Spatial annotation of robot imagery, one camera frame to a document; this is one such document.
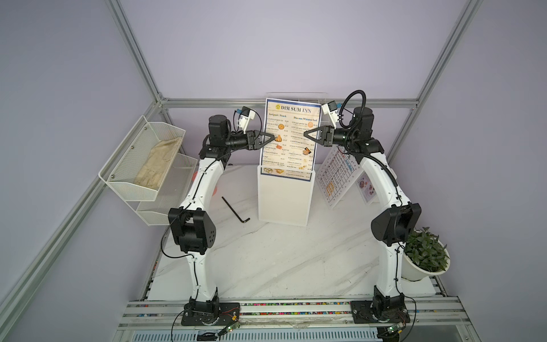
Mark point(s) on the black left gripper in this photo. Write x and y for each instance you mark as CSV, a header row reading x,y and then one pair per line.
x,y
253,141

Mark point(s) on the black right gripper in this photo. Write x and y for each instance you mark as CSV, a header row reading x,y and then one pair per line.
x,y
327,134

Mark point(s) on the large dim sum menu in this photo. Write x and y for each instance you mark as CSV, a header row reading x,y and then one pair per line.
x,y
290,155

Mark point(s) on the large white board front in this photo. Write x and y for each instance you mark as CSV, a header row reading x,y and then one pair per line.
x,y
335,179

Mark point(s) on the large white board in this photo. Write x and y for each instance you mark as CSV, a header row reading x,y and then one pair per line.
x,y
335,179
285,196

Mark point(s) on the small special menu flyer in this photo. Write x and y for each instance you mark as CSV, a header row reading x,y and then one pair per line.
x,y
366,189

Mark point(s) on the narrow white rack box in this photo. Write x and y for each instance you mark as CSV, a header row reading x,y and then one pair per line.
x,y
376,183

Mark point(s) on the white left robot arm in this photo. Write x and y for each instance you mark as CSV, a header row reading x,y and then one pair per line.
x,y
191,226

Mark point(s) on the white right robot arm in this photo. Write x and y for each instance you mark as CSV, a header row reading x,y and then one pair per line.
x,y
352,129

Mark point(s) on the black allen key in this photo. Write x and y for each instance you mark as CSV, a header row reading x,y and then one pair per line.
x,y
243,221

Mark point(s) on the lower white mesh shelf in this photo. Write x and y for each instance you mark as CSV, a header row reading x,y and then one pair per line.
x,y
171,194

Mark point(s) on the white mesh shelf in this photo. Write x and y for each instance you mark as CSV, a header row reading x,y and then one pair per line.
x,y
123,166
171,194

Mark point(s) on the beige cloth in shelf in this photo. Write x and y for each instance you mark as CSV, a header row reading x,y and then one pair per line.
x,y
158,163

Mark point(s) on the upper white mesh shelf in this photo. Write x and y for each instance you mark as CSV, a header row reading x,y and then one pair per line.
x,y
123,166

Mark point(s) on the potted green plant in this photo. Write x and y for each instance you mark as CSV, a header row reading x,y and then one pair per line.
x,y
424,256

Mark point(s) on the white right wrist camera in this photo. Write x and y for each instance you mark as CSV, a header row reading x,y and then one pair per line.
x,y
331,109

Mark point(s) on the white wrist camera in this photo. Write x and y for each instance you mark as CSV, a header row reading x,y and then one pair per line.
x,y
244,116
331,109

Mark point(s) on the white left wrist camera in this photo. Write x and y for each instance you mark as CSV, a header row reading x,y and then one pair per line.
x,y
244,116

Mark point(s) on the white wire wall basket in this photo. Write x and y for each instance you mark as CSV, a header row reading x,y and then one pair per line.
x,y
288,119

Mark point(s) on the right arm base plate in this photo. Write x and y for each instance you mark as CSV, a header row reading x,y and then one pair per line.
x,y
373,311

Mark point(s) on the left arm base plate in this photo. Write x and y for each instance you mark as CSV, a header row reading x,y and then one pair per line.
x,y
210,313

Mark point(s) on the aluminium front rail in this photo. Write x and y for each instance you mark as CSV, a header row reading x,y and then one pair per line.
x,y
299,314

